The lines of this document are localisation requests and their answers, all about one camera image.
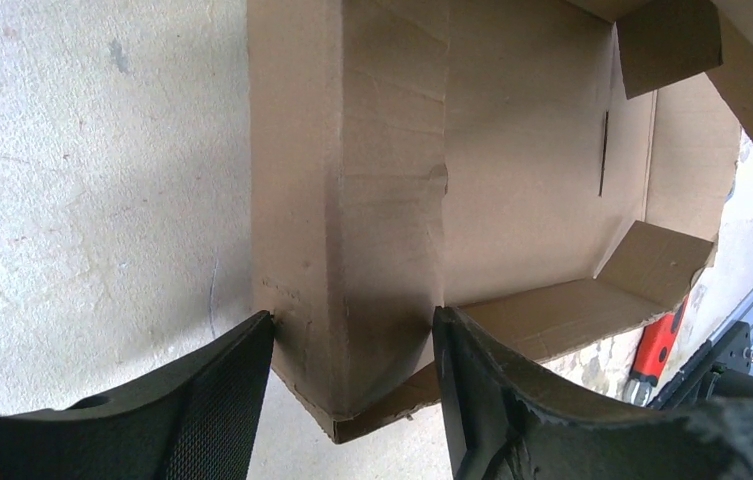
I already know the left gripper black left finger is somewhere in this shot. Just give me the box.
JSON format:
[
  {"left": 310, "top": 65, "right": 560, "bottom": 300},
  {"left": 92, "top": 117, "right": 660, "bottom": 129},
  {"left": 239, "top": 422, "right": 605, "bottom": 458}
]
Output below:
[{"left": 0, "top": 311, "right": 274, "bottom": 479}]

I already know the brown cardboard box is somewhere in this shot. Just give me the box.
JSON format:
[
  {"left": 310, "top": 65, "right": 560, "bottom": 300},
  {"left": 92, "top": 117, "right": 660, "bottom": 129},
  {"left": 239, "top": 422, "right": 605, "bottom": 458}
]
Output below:
[{"left": 246, "top": 1, "right": 753, "bottom": 444}]

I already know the red handled adjustable wrench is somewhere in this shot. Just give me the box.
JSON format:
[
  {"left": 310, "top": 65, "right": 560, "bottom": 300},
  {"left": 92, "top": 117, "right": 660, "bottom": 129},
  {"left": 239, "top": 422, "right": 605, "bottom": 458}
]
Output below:
[{"left": 622, "top": 297, "right": 688, "bottom": 407}]

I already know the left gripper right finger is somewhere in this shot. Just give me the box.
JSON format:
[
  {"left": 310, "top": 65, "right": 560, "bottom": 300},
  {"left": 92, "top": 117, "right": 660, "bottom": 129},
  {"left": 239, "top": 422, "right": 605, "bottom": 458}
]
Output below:
[{"left": 433, "top": 307, "right": 753, "bottom": 479}]

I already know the black metal base rail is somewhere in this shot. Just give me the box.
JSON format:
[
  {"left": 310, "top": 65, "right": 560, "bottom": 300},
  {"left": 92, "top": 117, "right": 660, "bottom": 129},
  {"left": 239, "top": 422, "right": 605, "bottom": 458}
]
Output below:
[{"left": 647, "top": 238, "right": 753, "bottom": 412}]

